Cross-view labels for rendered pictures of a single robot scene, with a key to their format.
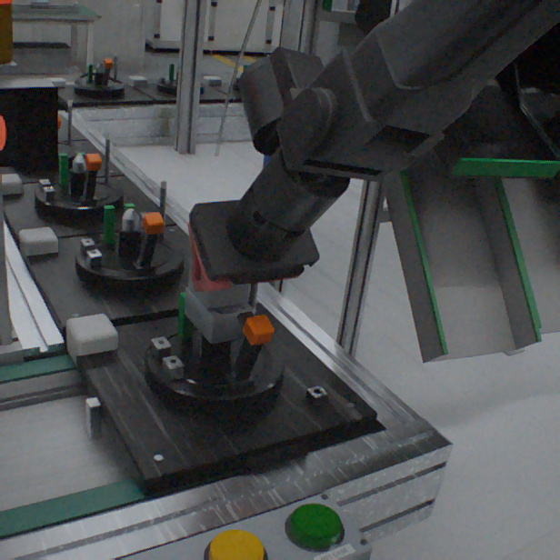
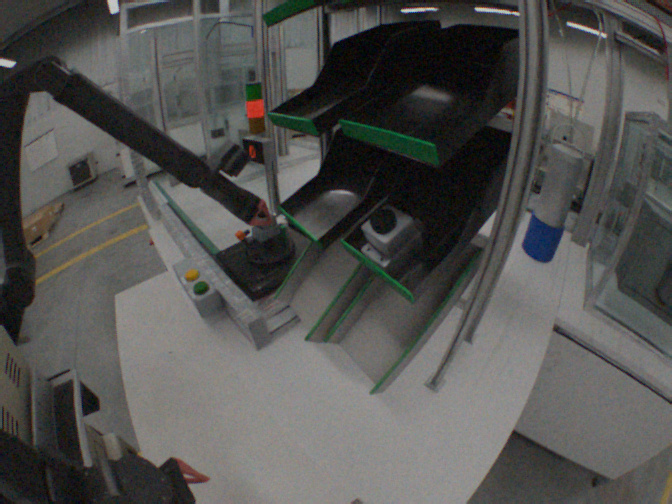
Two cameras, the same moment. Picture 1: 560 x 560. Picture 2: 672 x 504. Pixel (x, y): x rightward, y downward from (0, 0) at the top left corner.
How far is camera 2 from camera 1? 0.88 m
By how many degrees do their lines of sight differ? 67
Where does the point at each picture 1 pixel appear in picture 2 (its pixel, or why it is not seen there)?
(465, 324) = (312, 306)
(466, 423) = (333, 365)
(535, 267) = (385, 327)
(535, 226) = (413, 308)
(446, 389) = not seen: hidden behind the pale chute
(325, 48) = (559, 179)
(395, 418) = (260, 304)
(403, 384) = not seen: hidden behind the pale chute
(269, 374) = (261, 260)
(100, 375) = not seen: hidden behind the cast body
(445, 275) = (325, 279)
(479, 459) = (303, 371)
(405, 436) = (249, 308)
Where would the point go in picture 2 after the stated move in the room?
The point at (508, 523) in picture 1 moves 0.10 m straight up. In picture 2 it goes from (259, 381) to (247, 357)
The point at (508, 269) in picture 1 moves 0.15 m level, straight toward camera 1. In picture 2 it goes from (339, 301) to (258, 292)
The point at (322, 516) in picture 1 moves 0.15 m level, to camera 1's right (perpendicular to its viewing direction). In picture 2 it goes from (200, 286) to (191, 332)
